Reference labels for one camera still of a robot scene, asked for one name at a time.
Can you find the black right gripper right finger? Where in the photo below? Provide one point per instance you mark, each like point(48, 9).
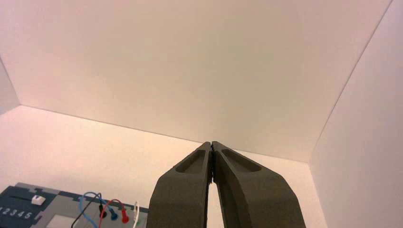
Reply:
point(252, 195)

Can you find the grey display window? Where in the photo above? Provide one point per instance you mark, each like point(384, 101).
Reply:
point(59, 222)

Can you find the dark blue grey control box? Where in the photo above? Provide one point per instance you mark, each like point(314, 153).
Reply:
point(19, 193)

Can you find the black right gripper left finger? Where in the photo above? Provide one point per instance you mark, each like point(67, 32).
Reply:
point(182, 195)

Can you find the white slider knob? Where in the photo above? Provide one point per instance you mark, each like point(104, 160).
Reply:
point(37, 200)

